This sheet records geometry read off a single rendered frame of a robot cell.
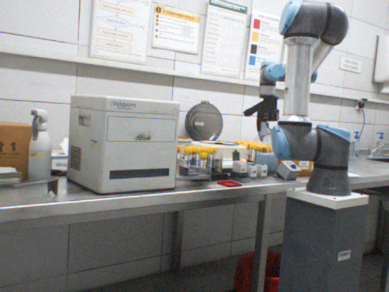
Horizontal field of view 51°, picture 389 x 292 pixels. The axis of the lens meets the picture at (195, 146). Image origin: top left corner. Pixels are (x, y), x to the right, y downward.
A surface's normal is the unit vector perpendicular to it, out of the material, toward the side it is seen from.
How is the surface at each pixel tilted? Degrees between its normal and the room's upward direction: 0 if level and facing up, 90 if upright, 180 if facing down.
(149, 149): 90
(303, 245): 90
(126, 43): 95
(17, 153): 90
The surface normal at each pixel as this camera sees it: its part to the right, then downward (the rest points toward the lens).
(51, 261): 0.61, 0.12
